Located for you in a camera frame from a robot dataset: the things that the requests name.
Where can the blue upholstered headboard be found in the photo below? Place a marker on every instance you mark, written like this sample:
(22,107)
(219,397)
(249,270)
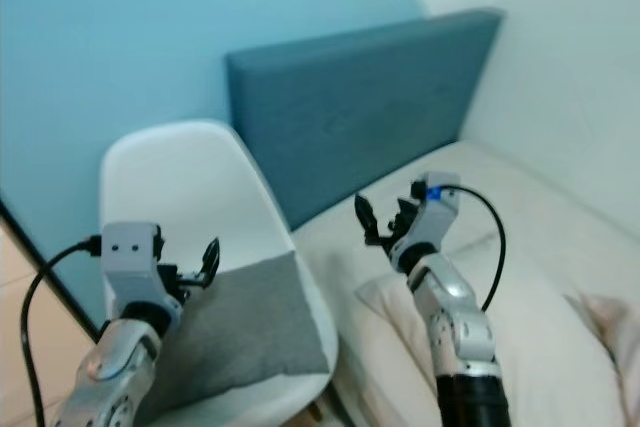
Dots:
(360,107)

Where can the plain pink pillow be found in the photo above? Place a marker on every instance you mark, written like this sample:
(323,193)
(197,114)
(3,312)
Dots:
(610,337)

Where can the grey square cushion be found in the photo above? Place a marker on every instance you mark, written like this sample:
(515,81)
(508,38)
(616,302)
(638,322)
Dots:
(260,337)

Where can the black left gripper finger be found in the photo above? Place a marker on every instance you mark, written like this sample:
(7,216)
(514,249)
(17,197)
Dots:
(211,261)

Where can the white plastic shell chair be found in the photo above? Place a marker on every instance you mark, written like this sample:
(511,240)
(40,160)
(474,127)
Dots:
(180,177)

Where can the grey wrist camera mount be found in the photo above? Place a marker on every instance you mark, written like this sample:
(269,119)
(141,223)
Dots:
(130,257)
(435,212)

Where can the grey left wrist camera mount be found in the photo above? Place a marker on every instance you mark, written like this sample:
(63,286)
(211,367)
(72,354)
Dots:
(130,257)

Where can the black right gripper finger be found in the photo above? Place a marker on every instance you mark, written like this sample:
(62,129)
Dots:
(408,212)
(370,220)

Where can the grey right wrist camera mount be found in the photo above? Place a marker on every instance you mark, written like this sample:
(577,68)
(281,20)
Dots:
(435,212)

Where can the black door frame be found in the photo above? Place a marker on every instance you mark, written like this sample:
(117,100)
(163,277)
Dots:
(30,252)

